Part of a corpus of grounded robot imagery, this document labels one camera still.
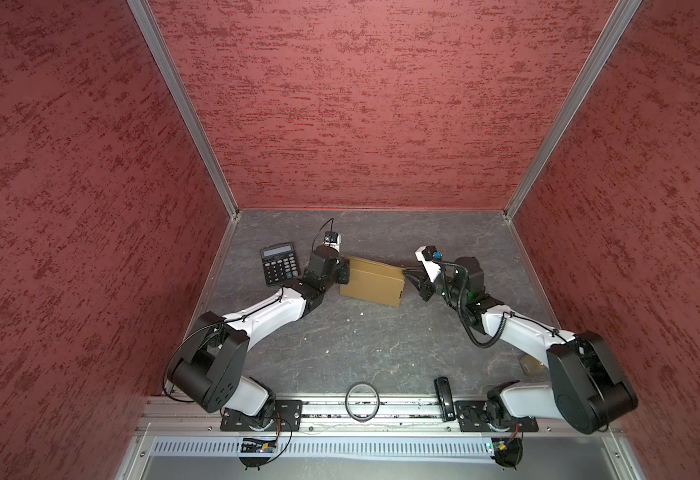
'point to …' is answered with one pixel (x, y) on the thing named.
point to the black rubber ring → (376, 410)
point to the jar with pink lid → (532, 367)
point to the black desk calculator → (279, 263)
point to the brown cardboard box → (375, 282)
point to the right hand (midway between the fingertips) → (403, 275)
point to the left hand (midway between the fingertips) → (344, 266)
